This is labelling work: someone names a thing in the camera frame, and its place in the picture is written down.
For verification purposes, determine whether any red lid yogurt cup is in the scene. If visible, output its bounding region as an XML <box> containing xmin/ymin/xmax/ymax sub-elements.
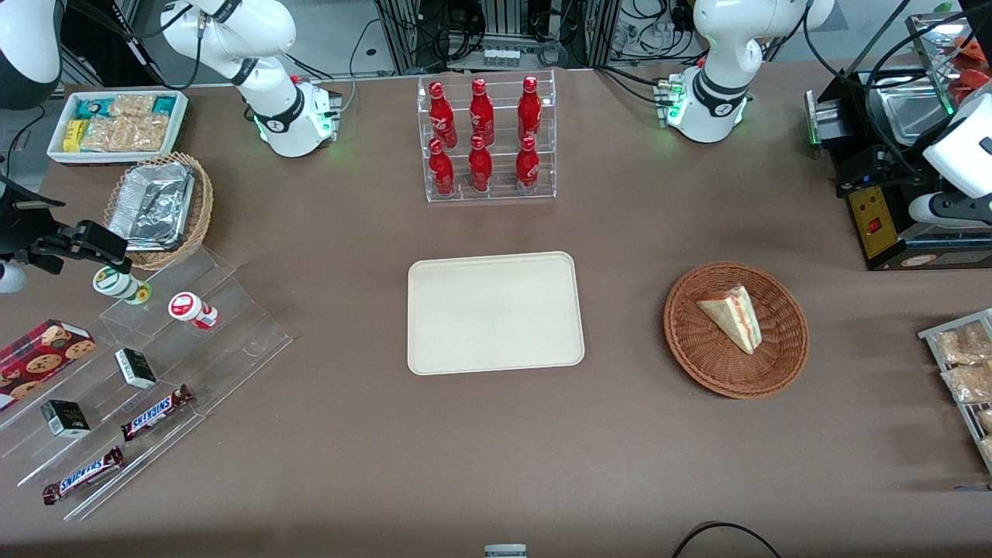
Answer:
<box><xmin>167</xmin><ymin>291</ymin><xmax>220</xmax><ymax>331</ymax></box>

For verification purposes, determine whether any white rectangular snack bin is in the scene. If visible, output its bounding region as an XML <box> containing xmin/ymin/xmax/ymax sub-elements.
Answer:
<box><xmin>46</xmin><ymin>89</ymin><xmax>190</xmax><ymax>166</ymax></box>

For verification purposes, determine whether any black looped cable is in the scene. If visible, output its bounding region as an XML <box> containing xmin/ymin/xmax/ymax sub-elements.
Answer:
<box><xmin>670</xmin><ymin>521</ymin><xmax>784</xmax><ymax>558</ymax></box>

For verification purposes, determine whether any stack of foil trays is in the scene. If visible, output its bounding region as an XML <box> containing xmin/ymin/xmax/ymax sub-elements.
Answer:
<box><xmin>107</xmin><ymin>161</ymin><xmax>196</xmax><ymax>252</ymax></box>

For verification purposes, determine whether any beige rectangular tray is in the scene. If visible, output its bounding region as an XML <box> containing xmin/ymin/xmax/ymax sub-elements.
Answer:
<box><xmin>407</xmin><ymin>250</ymin><xmax>587</xmax><ymax>377</ymax></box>

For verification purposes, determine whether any small clear cracker bag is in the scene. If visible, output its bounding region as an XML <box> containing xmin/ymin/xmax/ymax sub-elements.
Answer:
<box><xmin>107</xmin><ymin>94</ymin><xmax>157</xmax><ymax>119</ymax></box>

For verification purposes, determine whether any clear bag of snacks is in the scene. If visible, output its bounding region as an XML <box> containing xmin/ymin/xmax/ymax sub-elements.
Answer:
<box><xmin>940</xmin><ymin>363</ymin><xmax>992</xmax><ymax>405</ymax></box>
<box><xmin>932</xmin><ymin>321</ymin><xmax>992</xmax><ymax>367</ymax></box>

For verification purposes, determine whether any steel warmer pan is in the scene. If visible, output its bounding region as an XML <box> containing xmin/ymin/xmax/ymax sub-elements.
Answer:
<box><xmin>876</xmin><ymin>91</ymin><xmax>952</xmax><ymax>146</ymax></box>

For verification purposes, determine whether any large clear cracker bag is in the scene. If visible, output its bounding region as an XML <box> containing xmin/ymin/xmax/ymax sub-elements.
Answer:
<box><xmin>80</xmin><ymin>114</ymin><xmax>170</xmax><ymax>153</ymax></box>

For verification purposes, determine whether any red cola bottle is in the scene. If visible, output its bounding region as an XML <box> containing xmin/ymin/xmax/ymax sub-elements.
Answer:
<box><xmin>469</xmin><ymin>77</ymin><xmax>496</xmax><ymax>147</ymax></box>
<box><xmin>428</xmin><ymin>138</ymin><xmax>456</xmax><ymax>198</ymax></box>
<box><xmin>517</xmin><ymin>75</ymin><xmax>543</xmax><ymax>141</ymax></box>
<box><xmin>428</xmin><ymin>81</ymin><xmax>459</xmax><ymax>149</ymax></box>
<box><xmin>467</xmin><ymin>135</ymin><xmax>494</xmax><ymax>194</ymax></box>
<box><xmin>515</xmin><ymin>136</ymin><xmax>541</xmax><ymax>195</ymax></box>

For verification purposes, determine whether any clear acrylic bottle rack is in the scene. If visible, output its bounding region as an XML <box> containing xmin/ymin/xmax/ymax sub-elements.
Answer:
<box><xmin>417</xmin><ymin>69</ymin><xmax>558</xmax><ymax>205</ymax></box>

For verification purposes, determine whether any black hot dog warmer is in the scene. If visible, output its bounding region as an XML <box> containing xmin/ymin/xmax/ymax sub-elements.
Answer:
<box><xmin>804</xmin><ymin>12</ymin><xmax>992</xmax><ymax>273</ymax></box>

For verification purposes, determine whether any tray of packaged crackers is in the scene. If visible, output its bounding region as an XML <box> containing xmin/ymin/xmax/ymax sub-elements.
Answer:
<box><xmin>918</xmin><ymin>308</ymin><xmax>992</xmax><ymax>474</ymax></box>

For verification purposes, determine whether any Snickers chocolate bar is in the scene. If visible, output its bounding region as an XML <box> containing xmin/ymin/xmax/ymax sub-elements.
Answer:
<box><xmin>42</xmin><ymin>446</ymin><xmax>126</xmax><ymax>506</ymax></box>
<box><xmin>119</xmin><ymin>384</ymin><xmax>195</xmax><ymax>443</ymax></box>

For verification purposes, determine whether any tan wicker basket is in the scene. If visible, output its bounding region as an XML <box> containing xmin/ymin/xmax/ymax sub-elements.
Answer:
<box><xmin>102</xmin><ymin>151</ymin><xmax>215</xmax><ymax>271</ymax></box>

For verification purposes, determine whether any green lid yogurt cup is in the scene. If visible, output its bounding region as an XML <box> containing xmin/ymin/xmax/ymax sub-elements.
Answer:
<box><xmin>92</xmin><ymin>265</ymin><xmax>153</xmax><ymax>306</ymax></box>

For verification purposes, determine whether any small black box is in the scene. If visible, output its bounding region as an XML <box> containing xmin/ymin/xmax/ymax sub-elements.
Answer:
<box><xmin>40</xmin><ymin>399</ymin><xmax>92</xmax><ymax>439</ymax></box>
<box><xmin>114</xmin><ymin>347</ymin><xmax>159</xmax><ymax>390</ymax></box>

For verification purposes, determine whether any triangular packaged sandwich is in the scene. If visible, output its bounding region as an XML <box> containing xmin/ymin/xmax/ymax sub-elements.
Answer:
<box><xmin>695</xmin><ymin>284</ymin><xmax>763</xmax><ymax>357</ymax></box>

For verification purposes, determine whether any red sausage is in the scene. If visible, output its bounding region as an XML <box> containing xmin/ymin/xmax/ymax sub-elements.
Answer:
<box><xmin>952</xmin><ymin>37</ymin><xmax>992</xmax><ymax>67</ymax></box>
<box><xmin>949</xmin><ymin>68</ymin><xmax>992</xmax><ymax>103</ymax></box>

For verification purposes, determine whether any round brown wicker basket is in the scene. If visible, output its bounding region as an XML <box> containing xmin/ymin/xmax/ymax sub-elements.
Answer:
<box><xmin>663</xmin><ymin>261</ymin><xmax>811</xmax><ymax>401</ymax></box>

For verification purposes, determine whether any red plaid cookie box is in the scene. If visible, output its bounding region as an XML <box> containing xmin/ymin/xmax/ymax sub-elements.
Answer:
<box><xmin>0</xmin><ymin>319</ymin><xmax>98</xmax><ymax>412</ymax></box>

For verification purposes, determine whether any clear acrylic stepped shelf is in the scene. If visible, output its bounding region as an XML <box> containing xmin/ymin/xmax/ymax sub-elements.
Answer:
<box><xmin>0</xmin><ymin>246</ymin><xmax>295</xmax><ymax>522</ymax></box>

